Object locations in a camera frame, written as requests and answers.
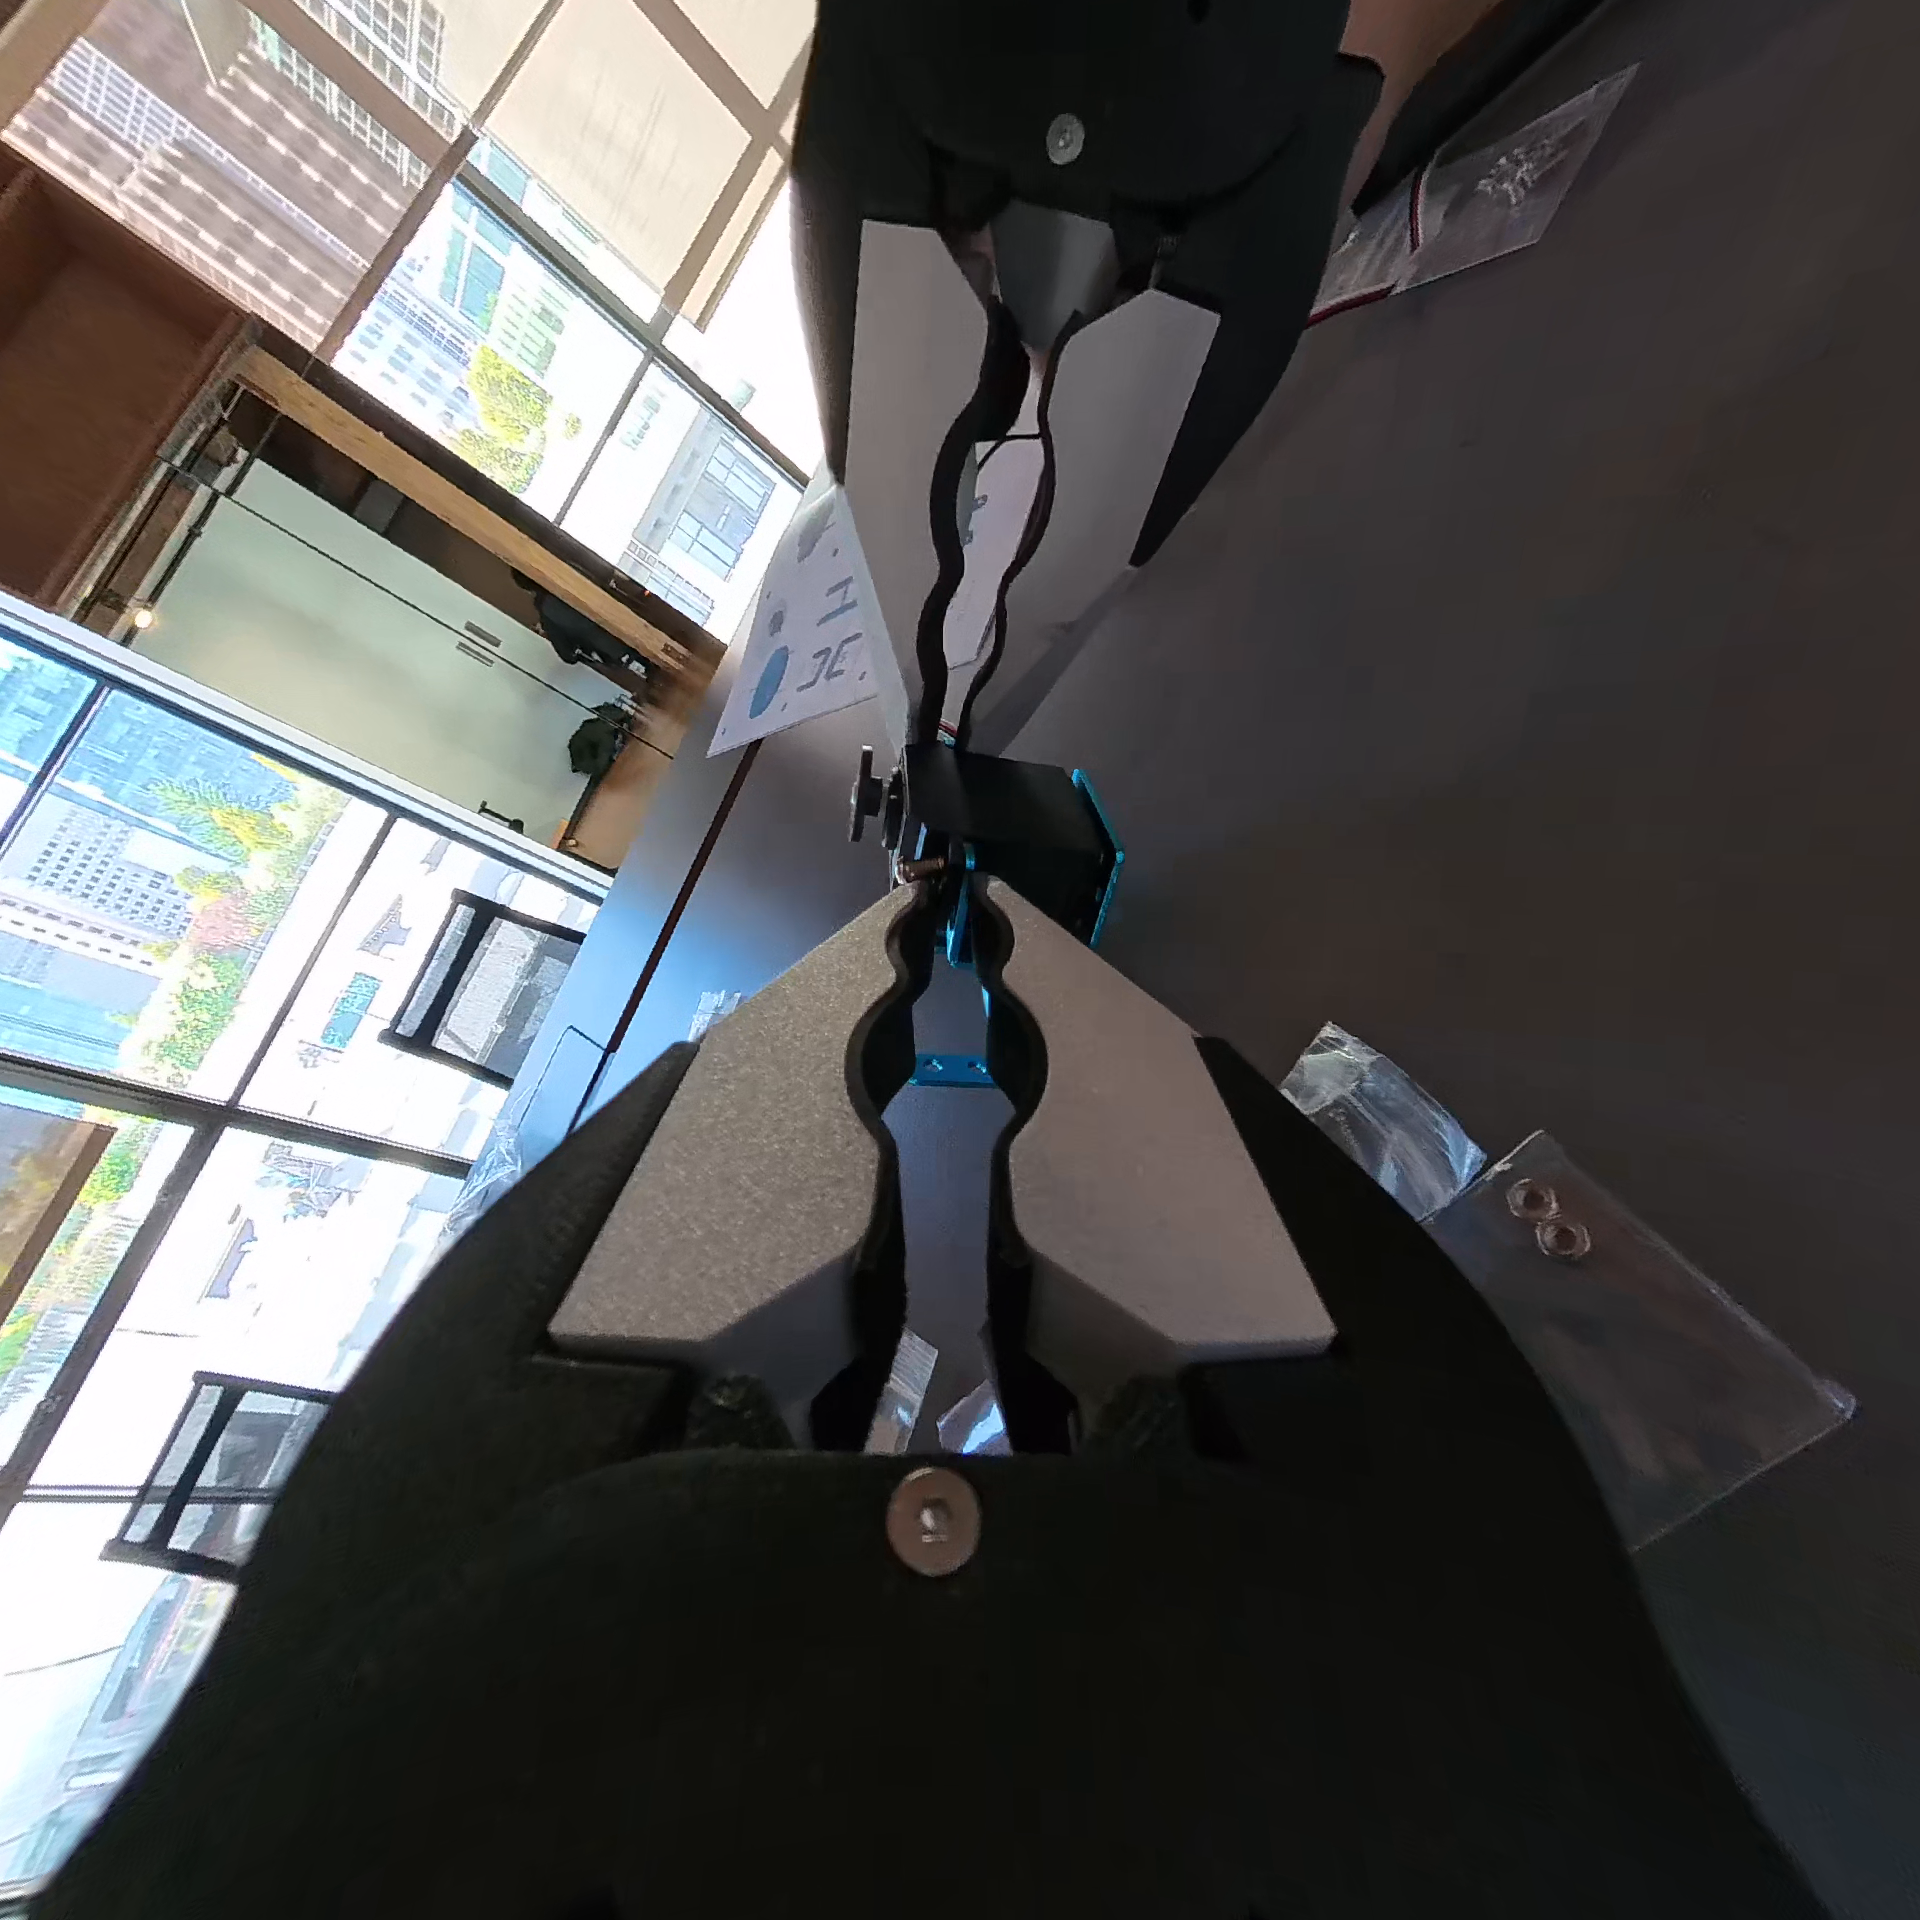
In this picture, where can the clear bag of screws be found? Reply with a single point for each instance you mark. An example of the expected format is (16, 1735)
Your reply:
(1515, 182)

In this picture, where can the beige roller blind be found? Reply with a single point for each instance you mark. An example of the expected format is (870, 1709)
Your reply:
(297, 120)

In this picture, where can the white printed instruction manual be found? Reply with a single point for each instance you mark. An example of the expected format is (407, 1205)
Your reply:
(806, 644)

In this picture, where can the blue metal bracket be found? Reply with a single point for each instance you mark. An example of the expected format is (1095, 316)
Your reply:
(960, 933)

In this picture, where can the dark brown desk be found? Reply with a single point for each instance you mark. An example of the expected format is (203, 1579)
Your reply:
(1502, 750)

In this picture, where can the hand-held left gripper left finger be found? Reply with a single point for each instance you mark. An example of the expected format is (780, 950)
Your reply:
(717, 1201)

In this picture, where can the wooden cabinet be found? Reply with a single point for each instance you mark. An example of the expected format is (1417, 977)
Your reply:
(89, 373)

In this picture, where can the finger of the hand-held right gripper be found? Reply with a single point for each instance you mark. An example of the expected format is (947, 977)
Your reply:
(898, 424)
(1125, 435)

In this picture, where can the crumpled clear parts bag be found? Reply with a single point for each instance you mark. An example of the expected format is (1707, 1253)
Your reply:
(1355, 250)

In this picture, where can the large glass window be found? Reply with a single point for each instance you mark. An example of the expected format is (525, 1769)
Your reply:
(223, 1047)

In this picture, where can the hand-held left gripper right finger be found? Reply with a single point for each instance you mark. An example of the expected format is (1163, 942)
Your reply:
(1171, 1201)

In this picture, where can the black mesh office chair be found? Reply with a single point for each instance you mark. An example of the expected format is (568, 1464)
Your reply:
(208, 1479)
(486, 981)

